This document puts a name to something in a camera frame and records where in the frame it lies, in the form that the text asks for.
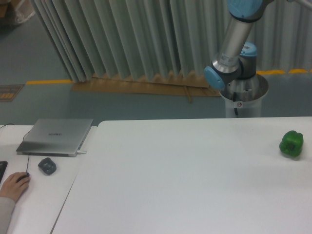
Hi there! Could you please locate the green bell pepper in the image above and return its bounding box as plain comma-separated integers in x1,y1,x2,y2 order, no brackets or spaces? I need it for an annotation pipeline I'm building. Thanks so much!
279,130,304,158

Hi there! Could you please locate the white usb plug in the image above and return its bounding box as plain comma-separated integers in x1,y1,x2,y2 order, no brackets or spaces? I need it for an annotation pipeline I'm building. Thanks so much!
77,151,87,155

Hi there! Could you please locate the grey green curtain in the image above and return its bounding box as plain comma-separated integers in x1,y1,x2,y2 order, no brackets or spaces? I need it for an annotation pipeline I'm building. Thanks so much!
31,0,312,82

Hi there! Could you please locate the black keyboard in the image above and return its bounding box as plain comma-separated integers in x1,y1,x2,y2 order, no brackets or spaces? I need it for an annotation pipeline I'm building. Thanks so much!
0,161,8,182

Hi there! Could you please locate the dark grey small puck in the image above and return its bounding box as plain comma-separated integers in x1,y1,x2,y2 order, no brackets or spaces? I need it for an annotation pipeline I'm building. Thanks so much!
38,157,57,176

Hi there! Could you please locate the clear plastic bag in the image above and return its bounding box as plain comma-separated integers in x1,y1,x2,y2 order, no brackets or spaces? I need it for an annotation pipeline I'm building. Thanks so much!
11,0,35,25

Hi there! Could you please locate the black computer mouse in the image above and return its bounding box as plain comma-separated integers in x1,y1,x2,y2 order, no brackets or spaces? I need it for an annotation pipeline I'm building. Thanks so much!
16,172,30,183

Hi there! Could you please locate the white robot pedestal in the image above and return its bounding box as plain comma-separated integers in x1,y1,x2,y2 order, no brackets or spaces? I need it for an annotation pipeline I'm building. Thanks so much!
220,74,269,118

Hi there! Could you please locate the brown cardboard sheet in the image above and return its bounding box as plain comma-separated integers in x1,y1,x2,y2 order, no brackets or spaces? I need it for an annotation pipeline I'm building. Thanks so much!
71,71,220,102

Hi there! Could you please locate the beige sleeved forearm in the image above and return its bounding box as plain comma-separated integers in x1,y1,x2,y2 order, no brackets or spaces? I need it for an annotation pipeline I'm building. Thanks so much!
0,197,16,234

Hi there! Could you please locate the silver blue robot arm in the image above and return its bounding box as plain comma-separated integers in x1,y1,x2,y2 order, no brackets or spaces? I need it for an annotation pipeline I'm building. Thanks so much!
204,0,312,90

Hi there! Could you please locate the person's bare hand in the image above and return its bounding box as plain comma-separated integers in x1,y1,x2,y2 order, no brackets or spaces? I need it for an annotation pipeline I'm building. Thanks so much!
0,172,31,203

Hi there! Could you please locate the silver closed laptop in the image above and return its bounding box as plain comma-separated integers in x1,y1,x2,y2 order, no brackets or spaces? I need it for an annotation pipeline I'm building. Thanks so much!
16,118,93,156

